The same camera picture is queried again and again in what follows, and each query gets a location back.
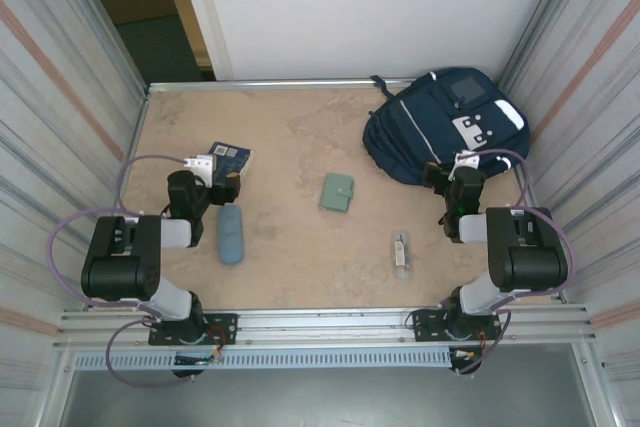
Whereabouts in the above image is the dark blue book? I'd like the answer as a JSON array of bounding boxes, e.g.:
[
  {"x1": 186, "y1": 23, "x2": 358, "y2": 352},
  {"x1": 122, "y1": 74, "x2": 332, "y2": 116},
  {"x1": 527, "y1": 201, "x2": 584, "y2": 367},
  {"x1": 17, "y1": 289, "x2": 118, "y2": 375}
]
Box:
[{"x1": 206, "y1": 140, "x2": 255, "y2": 184}]

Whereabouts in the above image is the blue-grey glasses case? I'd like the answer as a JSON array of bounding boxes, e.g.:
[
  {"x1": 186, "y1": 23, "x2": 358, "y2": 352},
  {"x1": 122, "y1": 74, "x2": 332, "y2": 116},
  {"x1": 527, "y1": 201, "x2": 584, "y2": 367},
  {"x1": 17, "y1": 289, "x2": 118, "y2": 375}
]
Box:
[{"x1": 216, "y1": 203, "x2": 247, "y2": 267}]

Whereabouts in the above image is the navy blue backpack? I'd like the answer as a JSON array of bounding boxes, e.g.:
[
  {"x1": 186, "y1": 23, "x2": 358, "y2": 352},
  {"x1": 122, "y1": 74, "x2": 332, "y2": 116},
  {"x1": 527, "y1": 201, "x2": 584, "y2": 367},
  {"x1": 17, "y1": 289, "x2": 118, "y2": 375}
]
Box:
[{"x1": 362, "y1": 65, "x2": 533, "y2": 188}]

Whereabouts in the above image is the green snap wallet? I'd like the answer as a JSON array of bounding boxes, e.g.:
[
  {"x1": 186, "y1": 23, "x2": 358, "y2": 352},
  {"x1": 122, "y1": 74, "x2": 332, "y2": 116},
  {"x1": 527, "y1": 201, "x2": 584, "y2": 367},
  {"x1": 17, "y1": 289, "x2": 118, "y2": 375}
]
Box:
[{"x1": 317, "y1": 171, "x2": 356, "y2": 214}]

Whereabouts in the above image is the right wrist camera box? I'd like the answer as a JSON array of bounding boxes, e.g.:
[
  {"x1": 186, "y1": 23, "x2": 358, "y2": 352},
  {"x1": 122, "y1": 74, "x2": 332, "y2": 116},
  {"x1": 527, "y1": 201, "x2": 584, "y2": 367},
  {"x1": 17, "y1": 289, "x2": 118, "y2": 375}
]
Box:
[{"x1": 452, "y1": 150, "x2": 482, "y2": 169}]

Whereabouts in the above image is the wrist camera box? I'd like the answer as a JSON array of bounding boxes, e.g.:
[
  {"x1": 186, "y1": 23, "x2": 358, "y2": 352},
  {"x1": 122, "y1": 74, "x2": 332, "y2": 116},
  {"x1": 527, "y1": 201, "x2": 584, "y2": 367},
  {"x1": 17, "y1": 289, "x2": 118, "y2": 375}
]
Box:
[
  {"x1": 181, "y1": 153, "x2": 220, "y2": 183},
  {"x1": 452, "y1": 150, "x2": 482, "y2": 169}
]

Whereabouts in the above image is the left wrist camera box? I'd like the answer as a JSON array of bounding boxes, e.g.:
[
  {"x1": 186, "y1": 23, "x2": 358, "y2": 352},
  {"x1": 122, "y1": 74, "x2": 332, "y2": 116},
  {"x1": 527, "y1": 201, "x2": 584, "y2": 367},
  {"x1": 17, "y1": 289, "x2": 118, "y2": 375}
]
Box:
[{"x1": 181, "y1": 153, "x2": 220, "y2": 183}]

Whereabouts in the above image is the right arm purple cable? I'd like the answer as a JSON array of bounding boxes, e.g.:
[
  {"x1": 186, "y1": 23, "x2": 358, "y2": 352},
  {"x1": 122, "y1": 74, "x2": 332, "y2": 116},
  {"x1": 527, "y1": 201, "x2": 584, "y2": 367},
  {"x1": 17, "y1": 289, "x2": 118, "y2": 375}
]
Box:
[{"x1": 439, "y1": 148, "x2": 577, "y2": 377}]

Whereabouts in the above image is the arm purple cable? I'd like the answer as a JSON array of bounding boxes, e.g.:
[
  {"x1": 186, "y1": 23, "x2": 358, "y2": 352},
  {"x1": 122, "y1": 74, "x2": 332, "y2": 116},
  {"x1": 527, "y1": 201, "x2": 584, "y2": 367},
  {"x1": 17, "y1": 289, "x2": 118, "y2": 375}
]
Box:
[
  {"x1": 439, "y1": 148, "x2": 577, "y2": 377},
  {"x1": 45, "y1": 153, "x2": 224, "y2": 389}
]

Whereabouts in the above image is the aluminium table end rail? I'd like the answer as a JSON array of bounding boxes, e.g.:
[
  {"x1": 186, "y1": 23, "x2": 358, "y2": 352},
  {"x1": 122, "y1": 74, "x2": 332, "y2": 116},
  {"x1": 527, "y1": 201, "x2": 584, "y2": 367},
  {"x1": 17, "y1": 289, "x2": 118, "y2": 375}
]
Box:
[{"x1": 146, "y1": 77, "x2": 501, "y2": 94}]

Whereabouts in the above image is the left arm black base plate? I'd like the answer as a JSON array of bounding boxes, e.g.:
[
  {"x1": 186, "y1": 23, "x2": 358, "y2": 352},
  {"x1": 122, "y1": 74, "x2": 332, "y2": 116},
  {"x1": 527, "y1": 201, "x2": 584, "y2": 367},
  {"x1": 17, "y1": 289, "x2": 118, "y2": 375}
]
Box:
[{"x1": 147, "y1": 312, "x2": 239, "y2": 347}]

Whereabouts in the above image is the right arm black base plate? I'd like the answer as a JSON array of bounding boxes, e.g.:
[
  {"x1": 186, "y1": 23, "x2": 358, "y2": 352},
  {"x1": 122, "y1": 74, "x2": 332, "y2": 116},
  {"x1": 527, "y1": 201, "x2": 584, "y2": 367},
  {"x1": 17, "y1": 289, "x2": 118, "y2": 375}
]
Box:
[{"x1": 405, "y1": 307, "x2": 503, "y2": 344}]

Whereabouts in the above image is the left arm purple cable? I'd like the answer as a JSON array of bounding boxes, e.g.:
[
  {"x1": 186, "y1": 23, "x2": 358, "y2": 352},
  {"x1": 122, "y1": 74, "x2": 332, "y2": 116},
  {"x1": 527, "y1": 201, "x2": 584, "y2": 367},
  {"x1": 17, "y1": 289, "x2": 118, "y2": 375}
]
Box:
[{"x1": 45, "y1": 153, "x2": 224, "y2": 389}]

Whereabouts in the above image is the aluminium mounting rail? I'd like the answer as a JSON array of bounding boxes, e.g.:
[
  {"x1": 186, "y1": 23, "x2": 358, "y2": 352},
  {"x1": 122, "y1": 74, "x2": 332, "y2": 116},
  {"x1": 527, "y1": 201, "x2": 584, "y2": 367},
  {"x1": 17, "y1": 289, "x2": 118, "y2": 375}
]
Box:
[{"x1": 52, "y1": 302, "x2": 599, "y2": 354}]

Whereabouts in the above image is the slotted grey cable tray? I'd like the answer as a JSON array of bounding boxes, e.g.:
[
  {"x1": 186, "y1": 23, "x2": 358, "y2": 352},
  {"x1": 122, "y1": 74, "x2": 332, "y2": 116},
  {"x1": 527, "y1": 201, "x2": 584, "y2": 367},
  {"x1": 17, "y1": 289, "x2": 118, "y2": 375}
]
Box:
[{"x1": 73, "y1": 349, "x2": 454, "y2": 371}]

